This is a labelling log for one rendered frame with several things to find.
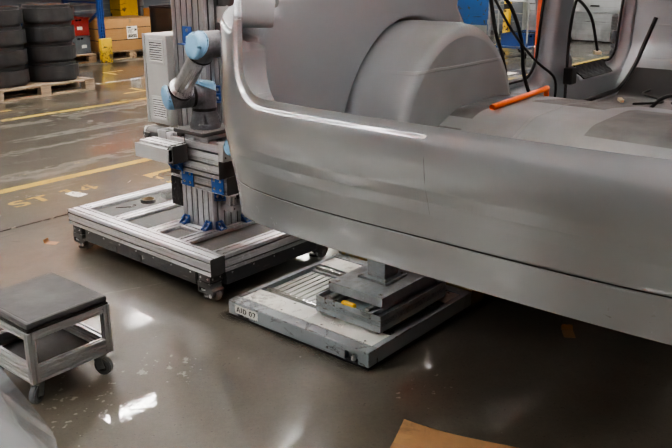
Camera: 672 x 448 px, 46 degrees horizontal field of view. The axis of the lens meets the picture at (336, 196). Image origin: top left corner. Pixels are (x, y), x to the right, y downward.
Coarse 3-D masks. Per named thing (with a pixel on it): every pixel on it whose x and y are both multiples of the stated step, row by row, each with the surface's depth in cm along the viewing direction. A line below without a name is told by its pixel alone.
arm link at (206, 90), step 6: (198, 84) 370; (204, 84) 370; (210, 84) 372; (198, 90) 370; (204, 90) 371; (210, 90) 372; (216, 90) 377; (198, 96) 370; (204, 96) 371; (210, 96) 373; (198, 102) 371; (204, 102) 373; (210, 102) 374; (216, 102) 378; (198, 108) 374; (204, 108) 373; (210, 108) 375
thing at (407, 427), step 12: (408, 432) 273; (420, 432) 273; (432, 432) 274; (444, 432) 274; (396, 444) 267; (408, 444) 267; (420, 444) 267; (432, 444) 267; (444, 444) 267; (456, 444) 267; (468, 444) 267; (480, 444) 267; (492, 444) 267
